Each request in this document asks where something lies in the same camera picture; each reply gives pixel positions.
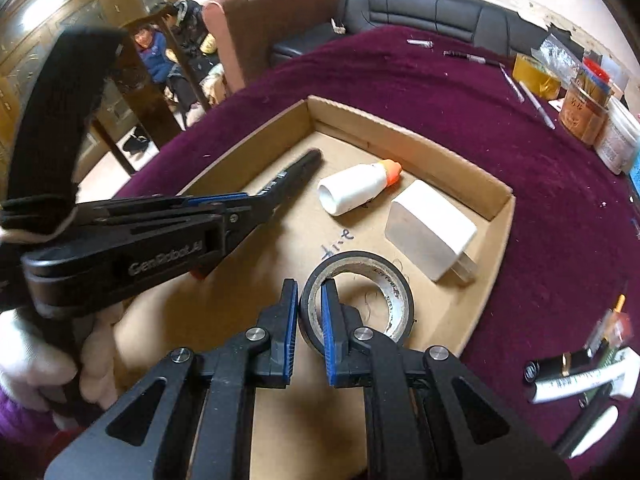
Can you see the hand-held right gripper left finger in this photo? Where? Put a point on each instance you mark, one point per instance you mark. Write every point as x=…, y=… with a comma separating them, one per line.
x=287, y=332

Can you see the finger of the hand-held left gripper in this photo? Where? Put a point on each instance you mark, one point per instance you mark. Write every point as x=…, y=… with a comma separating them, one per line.
x=150, y=208
x=245, y=225

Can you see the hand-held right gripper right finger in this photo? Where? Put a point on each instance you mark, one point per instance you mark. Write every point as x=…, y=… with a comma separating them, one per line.
x=327, y=342

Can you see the cardboard box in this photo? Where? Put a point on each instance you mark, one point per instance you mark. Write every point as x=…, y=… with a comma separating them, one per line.
x=280, y=240

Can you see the black tape roll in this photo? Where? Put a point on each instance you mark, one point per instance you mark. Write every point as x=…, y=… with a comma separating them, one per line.
x=400, y=290

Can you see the black pen white tip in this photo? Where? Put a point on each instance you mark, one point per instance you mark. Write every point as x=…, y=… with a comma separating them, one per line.
x=585, y=422

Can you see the person's left hand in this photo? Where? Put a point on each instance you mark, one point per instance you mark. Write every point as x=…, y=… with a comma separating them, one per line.
x=27, y=360

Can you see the white glue bottle orange cap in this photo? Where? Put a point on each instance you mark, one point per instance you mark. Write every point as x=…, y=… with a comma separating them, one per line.
x=350, y=190

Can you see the white power adapter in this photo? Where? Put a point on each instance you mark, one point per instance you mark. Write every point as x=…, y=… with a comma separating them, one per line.
x=430, y=230

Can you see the brown armchair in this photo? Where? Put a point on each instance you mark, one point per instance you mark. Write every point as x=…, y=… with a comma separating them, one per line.
x=260, y=25

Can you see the black lipstick gold band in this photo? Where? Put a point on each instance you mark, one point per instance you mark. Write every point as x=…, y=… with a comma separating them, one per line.
x=550, y=367

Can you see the carved wooden cabinet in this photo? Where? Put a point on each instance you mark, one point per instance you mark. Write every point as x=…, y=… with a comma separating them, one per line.
x=50, y=0

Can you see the white tube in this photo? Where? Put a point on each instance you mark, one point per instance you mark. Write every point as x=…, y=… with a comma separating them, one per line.
x=575, y=385

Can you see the purple tablecloth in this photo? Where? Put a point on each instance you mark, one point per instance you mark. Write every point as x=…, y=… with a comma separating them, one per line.
x=500, y=160

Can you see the short silver pen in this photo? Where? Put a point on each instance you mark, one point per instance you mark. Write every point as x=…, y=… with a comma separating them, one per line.
x=420, y=42

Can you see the black leather sofa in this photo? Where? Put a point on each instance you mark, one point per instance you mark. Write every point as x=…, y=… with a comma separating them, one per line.
x=400, y=5

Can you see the correction tape clear package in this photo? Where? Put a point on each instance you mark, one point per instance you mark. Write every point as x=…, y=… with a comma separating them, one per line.
x=610, y=332

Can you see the white stick pen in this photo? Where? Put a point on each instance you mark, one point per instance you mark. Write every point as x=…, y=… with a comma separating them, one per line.
x=597, y=431

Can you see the yellow black pen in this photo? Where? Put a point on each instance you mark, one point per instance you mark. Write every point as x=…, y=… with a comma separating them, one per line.
x=619, y=305

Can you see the clear thin pen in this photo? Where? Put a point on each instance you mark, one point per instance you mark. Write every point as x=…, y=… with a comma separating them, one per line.
x=537, y=105
x=512, y=85

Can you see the yellow tape roll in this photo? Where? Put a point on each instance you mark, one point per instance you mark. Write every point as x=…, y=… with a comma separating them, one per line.
x=530, y=72

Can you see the orange label jar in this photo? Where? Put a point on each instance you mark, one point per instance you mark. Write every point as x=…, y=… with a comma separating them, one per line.
x=580, y=115

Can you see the white plastic jar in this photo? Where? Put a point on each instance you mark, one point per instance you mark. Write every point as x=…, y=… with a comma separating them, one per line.
x=620, y=145

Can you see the clear plastic bag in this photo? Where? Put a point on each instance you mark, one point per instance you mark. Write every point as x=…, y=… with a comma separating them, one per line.
x=557, y=49

